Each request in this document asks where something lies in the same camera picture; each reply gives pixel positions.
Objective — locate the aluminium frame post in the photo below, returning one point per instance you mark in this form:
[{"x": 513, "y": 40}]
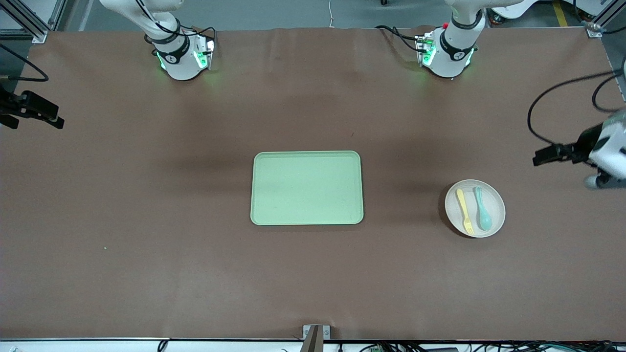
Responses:
[
  {"x": 594, "y": 29},
  {"x": 39, "y": 34}
]

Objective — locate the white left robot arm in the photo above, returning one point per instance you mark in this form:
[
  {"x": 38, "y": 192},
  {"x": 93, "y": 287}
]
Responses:
[{"x": 452, "y": 63}]

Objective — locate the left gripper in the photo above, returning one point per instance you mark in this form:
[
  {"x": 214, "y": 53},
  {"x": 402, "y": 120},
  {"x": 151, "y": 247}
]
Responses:
[{"x": 582, "y": 143}]

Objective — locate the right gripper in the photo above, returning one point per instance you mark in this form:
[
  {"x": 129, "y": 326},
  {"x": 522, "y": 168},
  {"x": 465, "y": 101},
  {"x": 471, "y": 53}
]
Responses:
[{"x": 11, "y": 105}]

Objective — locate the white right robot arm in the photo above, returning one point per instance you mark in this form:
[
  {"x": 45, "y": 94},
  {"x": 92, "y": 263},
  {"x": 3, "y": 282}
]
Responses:
[{"x": 181, "y": 66}]

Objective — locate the round beige plate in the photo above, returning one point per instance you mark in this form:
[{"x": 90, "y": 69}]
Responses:
[{"x": 496, "y": 210}]

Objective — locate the brown table cover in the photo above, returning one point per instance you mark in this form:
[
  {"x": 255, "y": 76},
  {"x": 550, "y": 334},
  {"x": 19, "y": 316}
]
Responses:
[{"x": 146, "y": 269}]

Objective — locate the light green rectangular tray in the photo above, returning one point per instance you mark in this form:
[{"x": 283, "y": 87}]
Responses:
[{"x": 303, "y": 188}]

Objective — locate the yellow plastic fork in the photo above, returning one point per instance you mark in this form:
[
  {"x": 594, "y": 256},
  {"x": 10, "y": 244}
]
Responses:
[{"x": 462, "y": 200}]

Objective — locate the grey metal table bracket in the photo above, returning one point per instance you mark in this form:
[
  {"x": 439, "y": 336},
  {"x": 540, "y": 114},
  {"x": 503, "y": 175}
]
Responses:
[{"x": 313, "y": 340}]

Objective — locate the teal plastic spoon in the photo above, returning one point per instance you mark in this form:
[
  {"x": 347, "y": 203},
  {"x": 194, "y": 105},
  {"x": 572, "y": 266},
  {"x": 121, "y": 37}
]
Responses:
[{"x": 484, "y": 221}]

